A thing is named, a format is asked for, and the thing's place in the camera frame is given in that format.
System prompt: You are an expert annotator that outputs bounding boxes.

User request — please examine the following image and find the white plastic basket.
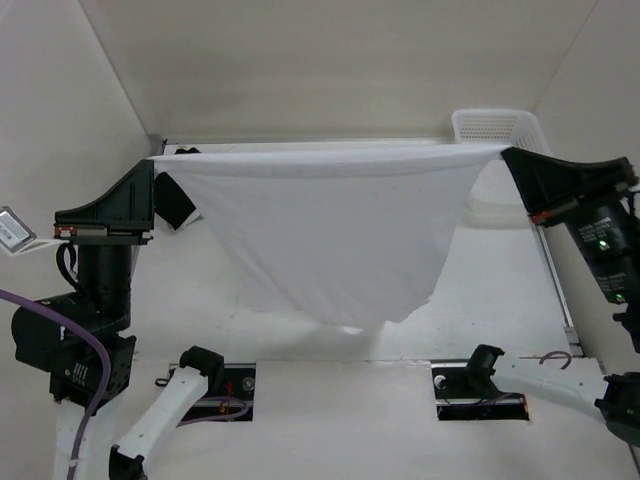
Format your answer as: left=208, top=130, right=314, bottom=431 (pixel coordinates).
left=451, top=108, right=551, bottom=229

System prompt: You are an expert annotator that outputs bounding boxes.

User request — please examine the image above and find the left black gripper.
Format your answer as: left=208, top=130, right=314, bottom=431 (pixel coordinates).
left=60, top=155, right=160, bottom=330

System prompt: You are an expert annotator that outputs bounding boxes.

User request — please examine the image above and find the metal table rail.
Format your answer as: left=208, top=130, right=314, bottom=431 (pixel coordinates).
left=147, top=134, right=166, bottom=157
left=532, top=226, right=585, bottom=357

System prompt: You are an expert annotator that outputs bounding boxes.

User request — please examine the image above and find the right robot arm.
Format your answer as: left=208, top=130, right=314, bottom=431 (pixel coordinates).
left=463, top=147, right=639, bottom=447

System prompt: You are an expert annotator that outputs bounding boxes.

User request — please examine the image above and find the folded grey white tank top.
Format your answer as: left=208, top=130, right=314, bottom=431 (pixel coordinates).
left=178, top=211, right=203, bottom=231

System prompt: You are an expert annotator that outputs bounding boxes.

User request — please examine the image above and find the right metal table rail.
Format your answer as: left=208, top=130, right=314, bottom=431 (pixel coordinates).
left=532, top=226, right=585, bottom=357

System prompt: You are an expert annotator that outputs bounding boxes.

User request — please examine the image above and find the left metal table rail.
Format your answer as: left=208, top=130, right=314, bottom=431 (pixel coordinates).
left=147, top=134, right=166, bottom=157

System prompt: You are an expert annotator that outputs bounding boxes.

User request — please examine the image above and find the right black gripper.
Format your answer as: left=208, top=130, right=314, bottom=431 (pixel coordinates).
left=500, top=142, right=640, bottom=298

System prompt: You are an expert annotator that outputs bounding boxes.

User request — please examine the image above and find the folded black tank top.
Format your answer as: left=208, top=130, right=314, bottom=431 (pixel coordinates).
left=154, top=166, right=202, bottom=231

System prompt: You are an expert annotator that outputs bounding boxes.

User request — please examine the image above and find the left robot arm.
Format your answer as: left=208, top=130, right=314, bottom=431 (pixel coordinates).
left=1, top=159, right=225, bottom=479

